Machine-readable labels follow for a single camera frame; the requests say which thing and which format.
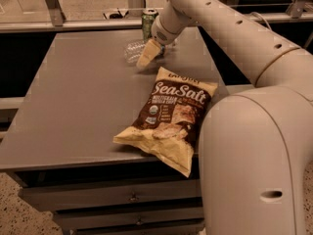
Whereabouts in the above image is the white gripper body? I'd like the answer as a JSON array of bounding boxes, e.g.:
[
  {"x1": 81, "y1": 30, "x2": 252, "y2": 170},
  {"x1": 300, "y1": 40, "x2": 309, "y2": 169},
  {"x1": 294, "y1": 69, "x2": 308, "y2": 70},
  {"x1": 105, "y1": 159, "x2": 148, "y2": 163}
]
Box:
[{"x1": 151, "y1": 16, "x2": 177, "y2": 45}]

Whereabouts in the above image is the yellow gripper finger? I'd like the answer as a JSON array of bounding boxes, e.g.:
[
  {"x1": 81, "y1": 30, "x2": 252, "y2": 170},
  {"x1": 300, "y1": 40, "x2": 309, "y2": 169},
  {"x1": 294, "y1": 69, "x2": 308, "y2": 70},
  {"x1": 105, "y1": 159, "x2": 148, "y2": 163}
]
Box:
[{"x1": 136, "y1": 38, "x2": 161, "y2": 70}]

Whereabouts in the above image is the clear plastic water bottle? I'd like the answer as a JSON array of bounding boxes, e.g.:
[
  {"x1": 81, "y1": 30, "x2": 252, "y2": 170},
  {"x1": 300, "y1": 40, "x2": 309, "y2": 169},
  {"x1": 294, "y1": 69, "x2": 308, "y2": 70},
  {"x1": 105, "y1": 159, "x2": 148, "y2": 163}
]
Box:
[{"x1": 124, "y1": 40, "x2": 164, "y2": 64}]

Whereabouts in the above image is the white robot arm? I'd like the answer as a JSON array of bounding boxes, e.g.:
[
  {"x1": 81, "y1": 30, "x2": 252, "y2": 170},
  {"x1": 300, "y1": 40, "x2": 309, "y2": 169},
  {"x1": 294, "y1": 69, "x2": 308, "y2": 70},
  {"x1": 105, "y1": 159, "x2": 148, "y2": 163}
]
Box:
[{"x1": 152, "y1": 0, "x2": 313, "y2": 235}]

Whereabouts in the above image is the brown sea salt chip bag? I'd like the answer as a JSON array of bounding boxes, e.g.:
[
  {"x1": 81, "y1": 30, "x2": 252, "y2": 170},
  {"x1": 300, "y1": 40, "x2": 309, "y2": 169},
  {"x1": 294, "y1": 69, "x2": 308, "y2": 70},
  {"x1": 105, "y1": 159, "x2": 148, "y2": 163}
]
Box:
[{"x1": 113, "y1": 68, "x2": 217, "y2": 176}]

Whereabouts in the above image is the green soda can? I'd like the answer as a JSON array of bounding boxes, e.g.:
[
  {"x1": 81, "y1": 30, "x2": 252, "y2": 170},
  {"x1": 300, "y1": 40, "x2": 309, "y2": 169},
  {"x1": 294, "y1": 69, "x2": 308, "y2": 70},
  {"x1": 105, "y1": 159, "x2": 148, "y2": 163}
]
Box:
[{"x1": 142, "y1": 9, "x2": 158, "y2": 40}]

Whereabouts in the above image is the grey drawer cabinet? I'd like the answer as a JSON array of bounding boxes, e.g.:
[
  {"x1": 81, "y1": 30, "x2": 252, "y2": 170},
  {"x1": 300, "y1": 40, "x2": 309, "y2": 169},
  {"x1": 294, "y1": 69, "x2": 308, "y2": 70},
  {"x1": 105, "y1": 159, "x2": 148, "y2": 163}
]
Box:
[{"x1": 0, "y1": 27, "x2": 221, "y2": 235}]

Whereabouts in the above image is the white cable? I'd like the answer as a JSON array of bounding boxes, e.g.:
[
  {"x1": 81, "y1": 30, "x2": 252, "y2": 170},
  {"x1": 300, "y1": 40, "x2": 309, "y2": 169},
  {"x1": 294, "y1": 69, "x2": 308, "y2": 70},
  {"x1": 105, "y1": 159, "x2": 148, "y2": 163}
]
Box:
[{"x1": 249, "y1": 12, "x2": 272, "y2": 31}]

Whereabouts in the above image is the metal railing frame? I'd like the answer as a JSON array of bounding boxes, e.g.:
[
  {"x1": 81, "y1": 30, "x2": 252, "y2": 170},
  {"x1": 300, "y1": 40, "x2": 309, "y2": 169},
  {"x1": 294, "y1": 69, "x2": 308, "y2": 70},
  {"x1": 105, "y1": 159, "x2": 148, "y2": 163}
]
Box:
[{"x1": 0, "y1": 0, "x2": 313, "y2": 34}]

